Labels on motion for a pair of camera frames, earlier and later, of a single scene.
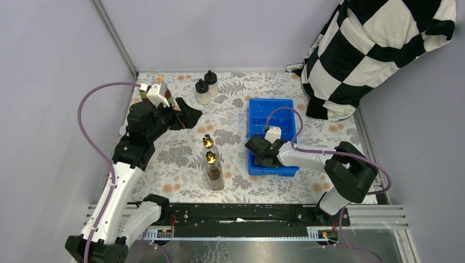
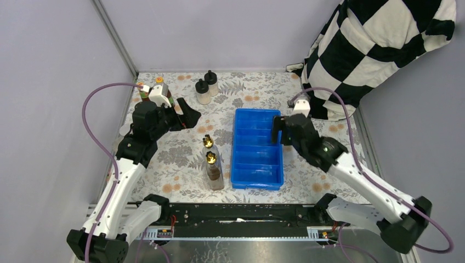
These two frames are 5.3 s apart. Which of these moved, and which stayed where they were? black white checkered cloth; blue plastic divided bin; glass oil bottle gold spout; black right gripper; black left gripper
Moved: blue plastic divided bin; black right gripper
Stayed: black white checkered cloth; glass oil bottle gold spout; black left gripper
